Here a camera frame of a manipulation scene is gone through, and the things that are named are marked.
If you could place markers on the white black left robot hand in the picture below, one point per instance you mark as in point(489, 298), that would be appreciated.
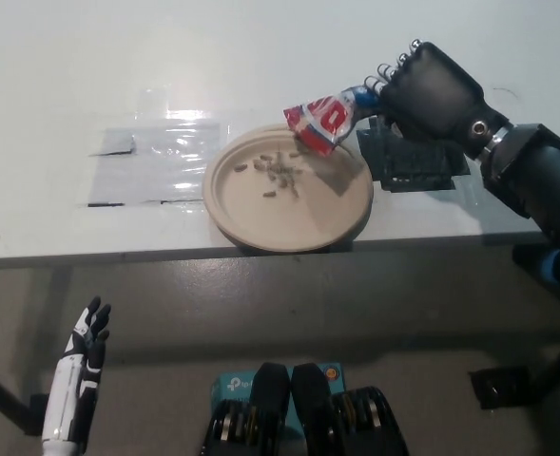
point(68, 394)

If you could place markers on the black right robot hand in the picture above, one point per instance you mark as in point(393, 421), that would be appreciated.
point(436, 100)

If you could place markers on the red blue sunflower seed bag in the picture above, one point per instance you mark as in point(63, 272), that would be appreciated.
point(327, 121)

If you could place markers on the sunflower seeds pile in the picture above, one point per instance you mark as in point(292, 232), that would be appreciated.
point(279, 173)

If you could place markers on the beige paper plate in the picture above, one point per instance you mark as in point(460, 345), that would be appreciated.
point(260, 218)

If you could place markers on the black tape patch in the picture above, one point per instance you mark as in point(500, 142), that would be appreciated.
point(412, 166)

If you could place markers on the teal cardboard router box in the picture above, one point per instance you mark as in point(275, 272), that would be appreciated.
point(232, 382)

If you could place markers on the blue round object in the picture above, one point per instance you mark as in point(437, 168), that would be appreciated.
point(550, 268)

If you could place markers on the clear plastic sheet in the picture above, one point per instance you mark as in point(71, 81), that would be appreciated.
point(156, 164)

